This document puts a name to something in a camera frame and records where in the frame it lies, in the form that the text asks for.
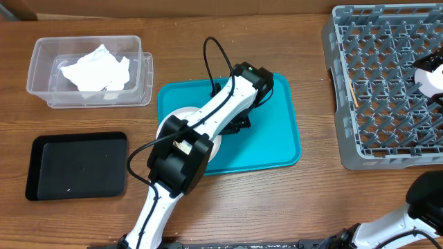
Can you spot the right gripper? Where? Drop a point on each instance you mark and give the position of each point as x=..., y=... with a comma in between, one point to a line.
x=432, y=62

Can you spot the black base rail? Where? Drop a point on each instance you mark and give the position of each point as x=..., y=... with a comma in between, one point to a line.
x=301, y=244

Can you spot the white shallow bowl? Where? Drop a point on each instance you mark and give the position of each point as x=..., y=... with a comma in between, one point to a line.
x=430, y=82

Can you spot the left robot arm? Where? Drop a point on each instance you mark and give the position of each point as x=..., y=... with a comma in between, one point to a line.
x=184, y=146

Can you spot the grey dishwasher rack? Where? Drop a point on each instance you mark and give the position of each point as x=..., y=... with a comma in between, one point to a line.
x=375, y=46

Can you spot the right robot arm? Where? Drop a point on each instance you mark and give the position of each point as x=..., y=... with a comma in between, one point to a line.
x=421, y=216

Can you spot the clear plastic bin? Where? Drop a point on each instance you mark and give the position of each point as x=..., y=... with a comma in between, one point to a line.
x=46, y=81

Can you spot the teal serving tray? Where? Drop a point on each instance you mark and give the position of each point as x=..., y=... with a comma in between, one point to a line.
x=271, y=141

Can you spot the white round plate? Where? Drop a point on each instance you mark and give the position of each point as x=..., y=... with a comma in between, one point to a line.
x=181, y=114

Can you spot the wooden chopstick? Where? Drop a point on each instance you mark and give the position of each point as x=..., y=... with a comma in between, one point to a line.
x=353, y=94

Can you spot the black plastic tray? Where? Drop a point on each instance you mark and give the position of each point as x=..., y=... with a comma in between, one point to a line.
x=77, y=166

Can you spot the white napkin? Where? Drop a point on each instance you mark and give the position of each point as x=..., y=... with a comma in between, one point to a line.
x=98, y=70

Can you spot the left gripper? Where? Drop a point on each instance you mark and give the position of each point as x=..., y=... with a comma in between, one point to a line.
x=230, y=129

